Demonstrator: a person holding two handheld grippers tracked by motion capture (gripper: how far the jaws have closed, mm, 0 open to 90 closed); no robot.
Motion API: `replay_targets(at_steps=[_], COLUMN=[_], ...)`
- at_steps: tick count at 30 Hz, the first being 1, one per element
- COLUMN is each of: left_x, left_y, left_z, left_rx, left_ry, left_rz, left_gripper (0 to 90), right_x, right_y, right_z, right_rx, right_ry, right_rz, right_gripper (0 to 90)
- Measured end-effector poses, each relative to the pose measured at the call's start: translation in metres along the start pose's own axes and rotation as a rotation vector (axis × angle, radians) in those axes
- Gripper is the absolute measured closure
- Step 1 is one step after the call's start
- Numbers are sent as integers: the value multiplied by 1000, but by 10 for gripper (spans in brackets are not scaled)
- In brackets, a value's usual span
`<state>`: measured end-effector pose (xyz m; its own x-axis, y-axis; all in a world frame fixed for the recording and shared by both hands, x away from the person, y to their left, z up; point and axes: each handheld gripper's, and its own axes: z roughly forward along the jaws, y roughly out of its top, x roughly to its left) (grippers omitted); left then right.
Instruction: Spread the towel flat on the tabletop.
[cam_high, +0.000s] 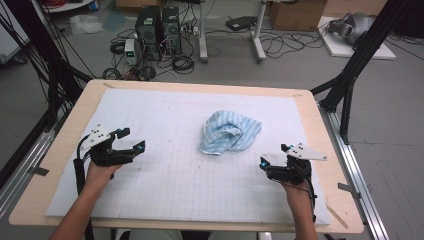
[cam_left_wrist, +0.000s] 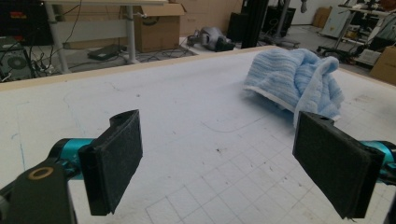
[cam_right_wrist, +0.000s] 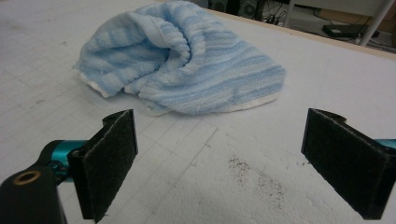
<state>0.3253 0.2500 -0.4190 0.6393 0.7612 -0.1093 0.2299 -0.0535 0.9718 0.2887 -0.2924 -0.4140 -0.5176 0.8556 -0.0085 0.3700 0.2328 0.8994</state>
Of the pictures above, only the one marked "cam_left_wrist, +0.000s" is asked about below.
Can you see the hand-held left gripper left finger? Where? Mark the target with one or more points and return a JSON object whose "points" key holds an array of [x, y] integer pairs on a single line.
{"points": [[112, 161]]}

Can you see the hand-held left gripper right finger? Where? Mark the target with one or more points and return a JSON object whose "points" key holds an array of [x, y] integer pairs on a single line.
{"points": [[336, 165]]}

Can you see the light blue striped towel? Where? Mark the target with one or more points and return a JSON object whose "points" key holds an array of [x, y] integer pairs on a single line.
{"points": [[280, 77]]}

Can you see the white foam mat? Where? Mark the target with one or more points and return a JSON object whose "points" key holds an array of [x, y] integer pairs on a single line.
{"points": [[186, 124]]}

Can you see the black flat laptop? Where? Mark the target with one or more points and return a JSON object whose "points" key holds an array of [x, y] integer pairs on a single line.
{"points": [[106, 52]]}

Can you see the white desk leg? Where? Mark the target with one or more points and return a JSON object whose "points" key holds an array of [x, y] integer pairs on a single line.
{"points": [[57, 43], [131, 34]]}

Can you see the open brown cardboard box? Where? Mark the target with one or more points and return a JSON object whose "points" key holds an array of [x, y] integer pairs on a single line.
{"points": [[157, 31]]}

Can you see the black computer tower with fan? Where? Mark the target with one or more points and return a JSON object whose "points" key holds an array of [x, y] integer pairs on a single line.
{"points": [[15, 62]]}

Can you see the white equipment cart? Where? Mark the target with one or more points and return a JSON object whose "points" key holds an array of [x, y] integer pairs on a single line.
{"points": [[351, 21]]}

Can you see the grey helmet-shaped device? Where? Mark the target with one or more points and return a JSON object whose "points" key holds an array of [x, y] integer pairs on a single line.
{"points": [[211, 37]]}

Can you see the black metal frame post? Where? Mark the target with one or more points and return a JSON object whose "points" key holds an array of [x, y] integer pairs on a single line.
{"points": [[253, 21]]}

